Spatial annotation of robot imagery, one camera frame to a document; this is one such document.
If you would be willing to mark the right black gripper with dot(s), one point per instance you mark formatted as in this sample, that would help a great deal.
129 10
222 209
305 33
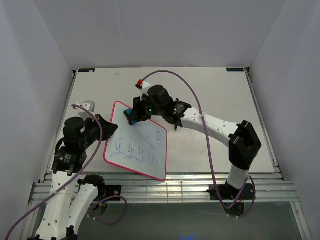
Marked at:
138 112

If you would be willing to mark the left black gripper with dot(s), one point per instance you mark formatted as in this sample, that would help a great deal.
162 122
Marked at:
109 128

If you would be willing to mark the blue whiteboard eraser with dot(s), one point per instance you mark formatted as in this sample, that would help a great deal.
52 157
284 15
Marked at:
130 118

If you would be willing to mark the pink framed whiteboard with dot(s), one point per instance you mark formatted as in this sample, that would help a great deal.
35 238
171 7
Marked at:
140 148

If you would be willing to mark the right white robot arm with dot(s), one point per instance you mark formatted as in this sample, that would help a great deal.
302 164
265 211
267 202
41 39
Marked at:
241 139

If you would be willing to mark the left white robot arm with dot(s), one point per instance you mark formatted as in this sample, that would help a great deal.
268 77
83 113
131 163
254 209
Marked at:
71 196

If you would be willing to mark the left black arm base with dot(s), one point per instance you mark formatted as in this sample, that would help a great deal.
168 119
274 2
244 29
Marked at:
112 190

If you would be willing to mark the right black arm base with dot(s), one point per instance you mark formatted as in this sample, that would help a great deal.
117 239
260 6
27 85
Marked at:
227 192

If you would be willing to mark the left blue table label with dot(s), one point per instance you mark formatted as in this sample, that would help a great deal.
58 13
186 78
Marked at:
86 70

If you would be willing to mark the blue table label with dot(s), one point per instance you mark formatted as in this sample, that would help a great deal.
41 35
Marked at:
86 70
235 69

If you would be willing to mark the right blue table label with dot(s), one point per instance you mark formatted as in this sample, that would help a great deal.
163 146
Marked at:
235 69

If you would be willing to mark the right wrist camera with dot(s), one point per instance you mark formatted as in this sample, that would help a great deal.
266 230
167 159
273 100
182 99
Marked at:
143 86

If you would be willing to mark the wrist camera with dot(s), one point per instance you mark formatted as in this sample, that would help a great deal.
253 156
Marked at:
89 105
143 86

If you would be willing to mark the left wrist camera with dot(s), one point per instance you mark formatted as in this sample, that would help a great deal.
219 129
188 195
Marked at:
89 105

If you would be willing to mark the aluminium frame rail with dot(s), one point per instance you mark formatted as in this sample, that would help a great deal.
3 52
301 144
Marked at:
192 188

